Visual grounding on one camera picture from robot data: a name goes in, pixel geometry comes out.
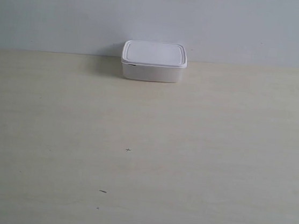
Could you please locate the white lidded plastic container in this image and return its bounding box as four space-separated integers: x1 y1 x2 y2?
121 40 188 83

